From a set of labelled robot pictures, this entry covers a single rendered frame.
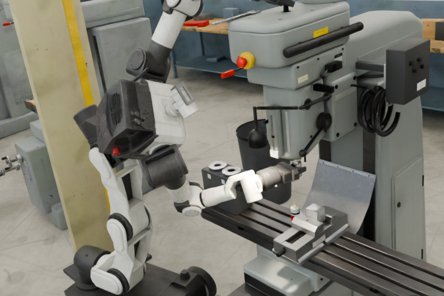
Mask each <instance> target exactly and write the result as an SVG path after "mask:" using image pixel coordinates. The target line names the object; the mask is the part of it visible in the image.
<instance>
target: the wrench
mask: <svg viewBox="0 0 444 296"><path fill-rule="evenodd" d="M257 13H261V11H249V12H246V13H245V14H241V15H237V16H235V17H231V18H226V19H224V20H220V21H217V22H213V23H211V25H216V24H221V23H224V22H227V21H230V20H235V19H238V18H241V17H245V16H248V15H254V14H257Z"/></svg>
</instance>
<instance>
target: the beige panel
mask: <svg viewBox="0 0 444 296"><path fill-rule="evenodd" d="M8 2H9V6H10V9H11V14H12V17H13V21H14V24H15V29H16V32H17V36H18V41H19V44H20V48H21V52H22V56H23V59H24V64H25V67H26V71H27V74H28V79H29V81H30V86H31V89H32V94H33V97H34V101H35V105H36V109H37V112H38V116H39V119H40V124H41V127H42V131H43V134H44V139H45V142H46V147H47V150H48V154H49V157H50V162H51V165H52V169H53V172H54V177H55V181H56V184H57V189H58V192H59V196H60V200H61V204H62V207H63V212H64V215H65V219H66V222H67V227H68V229H69V234H70V237H71V242H72V245H73V249H74V253H76V252H77V251H78V250H79V249H80V248H81V247H82V246H85V245H91V246H95V247H98V248H101V249H104V250H107V251H110V252H113V251H115V250H114V243H113V241H112V238H111V236H110V234H109V232H108V229H107V222H108V217H109V216H110V201H109V198H108V191H107V189H106V188H105V186H104V185H103V183H102V180H101V175H100V173H99V171H98V170H97V169H96V167H95V166H94V165H93V164H92V163H91V161H90V159H89V152H90V150H91V149H90V145H89V143H88V140H87V139H86V137H85V136H84V135H83V132H82V131H81V130H80V128H79V126H78V125H77V123H76V122H75V120H74V119H73V117H74V115H75V114H76V113H78V112H79V111H81V110H82V109H84V108H86V107H88V106H90V105H92V104H95V105H97V107H98V105H99V104H100V101H101V97H100V92H99V88H98V83H97V79H96V73H95V70H94V63H93V58H92V54H91V49H90V45H89V39H88V36H87V29H86V26H85V20H84V17H83V11H82V7H81V2H80V0H8Z"/></svg>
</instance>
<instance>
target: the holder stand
mask: <svg viewBox="0 0 444 296"><path fill-rule="evenodd" d="M246 171H247V170H243V169H241V168H239V167H237V166H233V165H229V164H227V163H225V162H223V161H216V162H213V163H211V164H209V166H207V167H205V168H203V169H202V178H203V187H204V190H207V189H209V188H216V187H219V186H222V185H225V184H226V182H227V180H228V178H229V177H230V176H234V175H236V174H240V173H242V172H246ZM236 191H237V190H236ZM252 205H253V204H252V203H247V201H246V198H245V195H244V192H241V193H238V192H237V197H236V198H235V199H232V200H228V201H225V202H221V203H219V204H217V205H215V206H216V207H218V208H220V209H222V210H225V211H227V212H229V213H231V214H233V215H238V214H239V213H241V212H243V211H244V210H246V209H248V208H249V207H251V206H252Z"/></svg>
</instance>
